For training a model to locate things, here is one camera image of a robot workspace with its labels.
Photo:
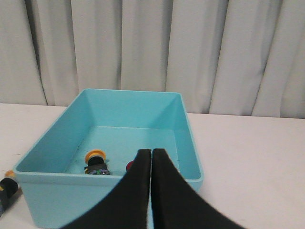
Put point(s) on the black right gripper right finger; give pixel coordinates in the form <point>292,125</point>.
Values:
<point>175,205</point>

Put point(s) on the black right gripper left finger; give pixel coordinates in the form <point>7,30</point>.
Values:
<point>126,206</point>

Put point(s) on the red button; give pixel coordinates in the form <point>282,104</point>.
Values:
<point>128,166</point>

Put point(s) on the yellow button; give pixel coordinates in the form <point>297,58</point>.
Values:
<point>9,186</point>
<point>95,161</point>

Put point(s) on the turquoise plastic box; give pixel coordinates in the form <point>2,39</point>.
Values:
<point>51,174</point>

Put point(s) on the grey curtain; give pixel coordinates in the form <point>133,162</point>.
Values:
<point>231,57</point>

